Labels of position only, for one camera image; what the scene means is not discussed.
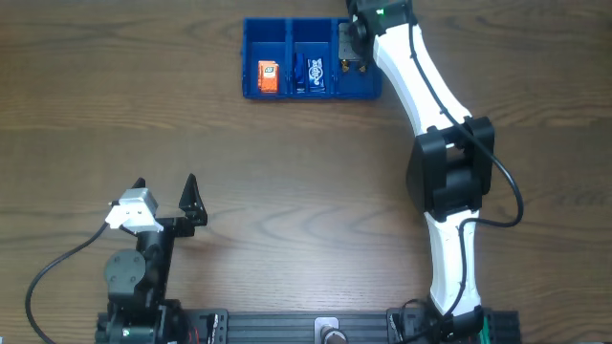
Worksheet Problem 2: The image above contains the orange candy box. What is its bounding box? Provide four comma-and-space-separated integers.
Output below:
256, 59, 281, 96

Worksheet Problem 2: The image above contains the black cable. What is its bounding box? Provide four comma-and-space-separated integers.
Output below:
24, 221, 111, 344
458, 121, 525, 231

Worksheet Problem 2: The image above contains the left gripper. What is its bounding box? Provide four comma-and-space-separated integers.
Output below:
131, 172, 209, 238

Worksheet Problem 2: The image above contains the blue candy pack white print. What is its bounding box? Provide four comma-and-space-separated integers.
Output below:
306, 56, 327, 93

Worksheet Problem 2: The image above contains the mounting rail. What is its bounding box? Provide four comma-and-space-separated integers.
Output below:
95, 308, 520, 344

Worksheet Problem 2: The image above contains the blue tray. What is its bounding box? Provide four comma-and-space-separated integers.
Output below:
241, 16, 384, 102

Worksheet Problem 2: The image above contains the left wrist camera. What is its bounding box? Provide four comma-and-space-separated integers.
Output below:
102, 186, 164, 235

